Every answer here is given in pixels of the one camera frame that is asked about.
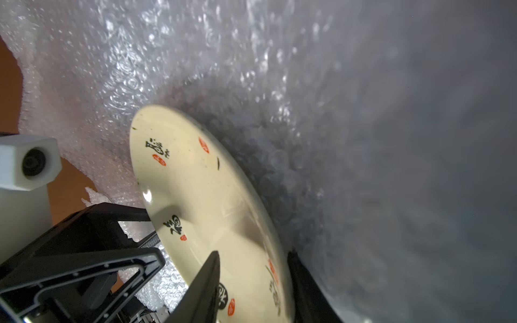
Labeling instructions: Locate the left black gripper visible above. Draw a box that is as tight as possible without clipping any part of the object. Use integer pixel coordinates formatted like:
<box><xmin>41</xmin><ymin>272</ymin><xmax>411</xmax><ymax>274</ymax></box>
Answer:
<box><xmin>1</xmin><ymin>203</ymin><xmax>165</xmax><ymax>322</ymax></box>

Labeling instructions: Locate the bubble item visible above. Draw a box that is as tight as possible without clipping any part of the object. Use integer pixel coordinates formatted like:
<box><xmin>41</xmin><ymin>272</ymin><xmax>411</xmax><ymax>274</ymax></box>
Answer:
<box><xmin>1</xmin><ymin>1</ymin><xmax>516</xmax><ymax>322</ymax></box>

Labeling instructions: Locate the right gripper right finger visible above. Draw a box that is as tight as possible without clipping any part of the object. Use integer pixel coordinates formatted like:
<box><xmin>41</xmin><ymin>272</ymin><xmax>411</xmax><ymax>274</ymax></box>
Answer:
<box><xmin>288</xmin><ymin>250</ymin><xmax>342</xmax><ymax>323</ymax></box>

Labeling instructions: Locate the cream dinner plate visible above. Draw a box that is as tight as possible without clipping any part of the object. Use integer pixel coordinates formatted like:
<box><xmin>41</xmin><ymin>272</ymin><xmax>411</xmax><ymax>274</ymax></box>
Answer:
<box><xmin>130</xmin><ymin>105</ymin><xmax>295</xmax><ymax>322</ymax></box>

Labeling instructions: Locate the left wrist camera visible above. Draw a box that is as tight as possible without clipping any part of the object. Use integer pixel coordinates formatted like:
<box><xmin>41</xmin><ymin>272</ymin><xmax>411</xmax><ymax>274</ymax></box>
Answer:
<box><xmin>1</xmin><ymin>133</ymin><xmax>62</xmax><ymax>262</ymax></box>

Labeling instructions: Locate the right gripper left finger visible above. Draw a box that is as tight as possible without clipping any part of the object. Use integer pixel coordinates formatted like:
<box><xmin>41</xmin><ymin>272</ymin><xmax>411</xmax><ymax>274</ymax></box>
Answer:
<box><xmin>165</xmin><ymin>251</ymin><xmax>220</xmax><ymax>323</ymax></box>

